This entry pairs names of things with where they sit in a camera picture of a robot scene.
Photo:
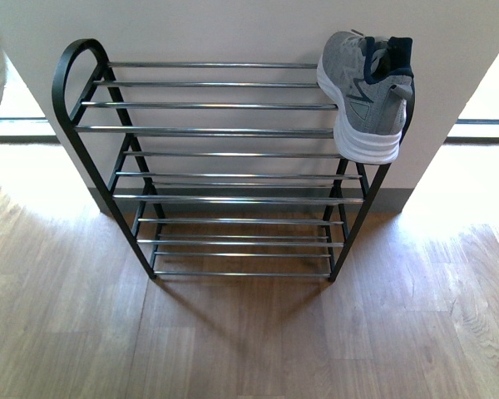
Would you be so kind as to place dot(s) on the grey sneaker white sole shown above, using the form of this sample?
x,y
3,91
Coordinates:
x,y
370,80

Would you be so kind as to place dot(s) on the black metal shoe rack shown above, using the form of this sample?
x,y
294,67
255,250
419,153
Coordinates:
x,y
229,169

